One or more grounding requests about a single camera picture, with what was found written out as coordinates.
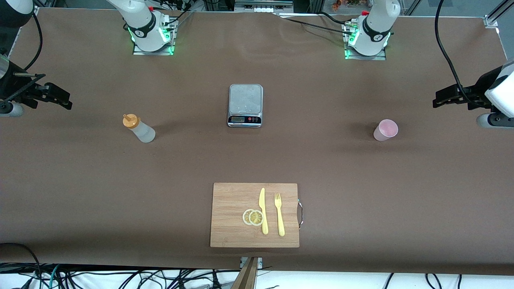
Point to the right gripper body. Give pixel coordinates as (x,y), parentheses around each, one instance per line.
(13,84)

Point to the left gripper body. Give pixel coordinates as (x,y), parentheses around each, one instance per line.
(478,89)

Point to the pink plastic cup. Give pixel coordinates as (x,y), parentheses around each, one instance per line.
(386,129)

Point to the translucent sauce bottle orange cap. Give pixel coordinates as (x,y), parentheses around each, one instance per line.
(142,131)

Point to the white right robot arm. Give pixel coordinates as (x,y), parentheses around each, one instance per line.
(140,24)

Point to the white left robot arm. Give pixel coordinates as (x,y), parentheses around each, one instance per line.
(373,40)

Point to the silver kitchen scale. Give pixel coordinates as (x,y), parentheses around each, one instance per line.
(245,102)

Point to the grey power strip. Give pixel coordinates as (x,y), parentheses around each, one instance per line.
(261,7)

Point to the yellow plastic fork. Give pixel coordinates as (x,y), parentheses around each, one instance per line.
(281,224)

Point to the wooden cutting board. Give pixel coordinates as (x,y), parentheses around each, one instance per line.
(229,233)

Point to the lemon slice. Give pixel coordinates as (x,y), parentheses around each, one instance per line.
(245,216)
(255,218)

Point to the yellow plastic knife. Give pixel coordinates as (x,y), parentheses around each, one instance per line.
(264,224)

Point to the aluminium frame corner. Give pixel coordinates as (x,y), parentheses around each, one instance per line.
(492,20)

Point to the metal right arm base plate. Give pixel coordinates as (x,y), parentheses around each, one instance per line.
(152,53)

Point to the small metal bracket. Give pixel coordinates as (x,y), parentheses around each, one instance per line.
(260,263)

